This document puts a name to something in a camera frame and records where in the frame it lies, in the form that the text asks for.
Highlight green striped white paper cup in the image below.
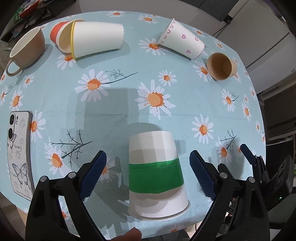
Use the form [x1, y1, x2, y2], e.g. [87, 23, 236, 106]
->
[128, 131, 190, 220]

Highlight small brown paper cup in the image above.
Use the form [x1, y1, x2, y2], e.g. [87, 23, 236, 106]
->
[207, 52, 237, 80]

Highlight pink hearts white paper cup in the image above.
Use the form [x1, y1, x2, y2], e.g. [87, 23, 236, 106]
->
[158, 19, 205, 60]

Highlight yellow rimmed white paper cup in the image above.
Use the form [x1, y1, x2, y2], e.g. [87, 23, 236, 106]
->
[58, 20, 125, 61]

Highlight orange striped paper cup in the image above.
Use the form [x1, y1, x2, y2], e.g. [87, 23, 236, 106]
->
[50, 19, 85, 52]

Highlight left hand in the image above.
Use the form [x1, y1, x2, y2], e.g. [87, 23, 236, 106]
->
[110, 227, 142, 241]

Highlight butterfly case smartphone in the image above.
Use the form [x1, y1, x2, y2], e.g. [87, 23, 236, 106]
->
[7, 111, 35, 201]

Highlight white refrigerator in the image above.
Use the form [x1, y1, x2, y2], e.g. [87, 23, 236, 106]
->
[217, 1, 295, 73]

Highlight daisy print blue tablecloth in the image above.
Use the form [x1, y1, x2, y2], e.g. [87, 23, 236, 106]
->
[1, 11, 266, 239]

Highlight transparent chair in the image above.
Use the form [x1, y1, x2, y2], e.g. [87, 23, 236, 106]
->
[1, 47, 12, 68]

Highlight beige ceramic mug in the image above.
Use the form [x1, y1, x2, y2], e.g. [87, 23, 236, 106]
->
[6, 26, 45, 77]

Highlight black side shelf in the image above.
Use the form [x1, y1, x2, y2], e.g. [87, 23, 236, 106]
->
[1, 1, 76, 43]

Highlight red bowl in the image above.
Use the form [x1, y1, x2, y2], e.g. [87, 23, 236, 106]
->
[18, 1, 50, 18]

